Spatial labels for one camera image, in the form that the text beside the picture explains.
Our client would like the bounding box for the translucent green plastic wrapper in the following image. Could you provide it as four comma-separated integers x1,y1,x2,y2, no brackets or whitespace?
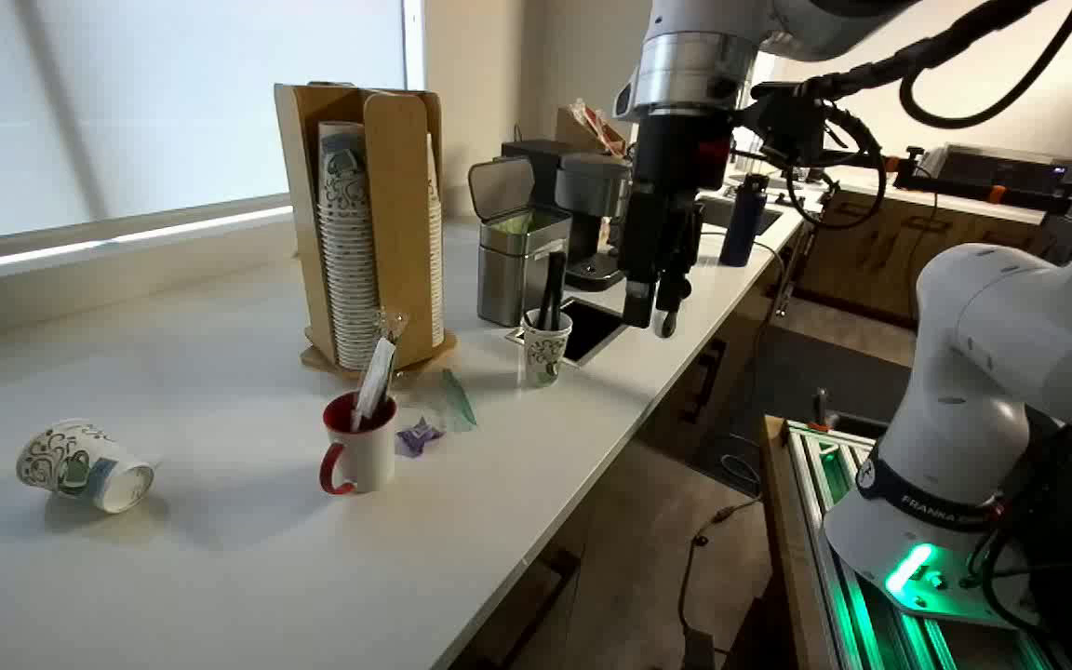
431,370,482,436

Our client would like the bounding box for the wooden cup dispenser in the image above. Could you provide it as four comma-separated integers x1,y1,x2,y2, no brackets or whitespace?
272,79,463,380

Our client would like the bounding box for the white packet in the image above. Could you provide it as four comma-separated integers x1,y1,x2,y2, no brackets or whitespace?
352,308,410,431

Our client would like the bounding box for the purple wrapper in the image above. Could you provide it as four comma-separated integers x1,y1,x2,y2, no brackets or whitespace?
393,414,447,458

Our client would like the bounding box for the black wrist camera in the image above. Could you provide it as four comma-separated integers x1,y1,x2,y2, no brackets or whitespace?
741,79,864,174

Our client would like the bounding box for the black flat device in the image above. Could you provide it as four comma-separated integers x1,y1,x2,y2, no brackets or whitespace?
891,142,1072,215

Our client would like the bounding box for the stack of patterned paper cups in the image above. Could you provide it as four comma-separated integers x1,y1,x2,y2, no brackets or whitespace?
312,118,386,372

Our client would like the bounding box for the brown cardboard box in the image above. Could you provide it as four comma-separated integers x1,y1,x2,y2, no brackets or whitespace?
554,97,632,159

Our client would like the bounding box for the white patterned mug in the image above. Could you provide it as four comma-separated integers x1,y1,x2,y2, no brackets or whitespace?
13,416,161,519

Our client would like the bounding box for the brown wooden cabinet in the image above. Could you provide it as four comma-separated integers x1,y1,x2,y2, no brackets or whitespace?
795,183,1069,334

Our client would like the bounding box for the black floor cable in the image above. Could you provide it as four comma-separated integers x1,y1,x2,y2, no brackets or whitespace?
674,497,752,670

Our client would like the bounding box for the patterned paper cup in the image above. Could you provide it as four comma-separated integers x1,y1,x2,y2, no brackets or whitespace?
519,308,576,391

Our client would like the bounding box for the black tumbler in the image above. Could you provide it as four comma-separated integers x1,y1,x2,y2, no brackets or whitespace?
719,173,771,271

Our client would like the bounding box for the red and white mug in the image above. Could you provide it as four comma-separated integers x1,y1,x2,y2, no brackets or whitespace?
316,389,401,498

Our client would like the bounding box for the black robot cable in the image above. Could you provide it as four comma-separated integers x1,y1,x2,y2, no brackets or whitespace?
805,0,1072,136

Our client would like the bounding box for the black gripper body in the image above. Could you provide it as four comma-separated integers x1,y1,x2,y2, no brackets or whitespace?
614,111,738,291

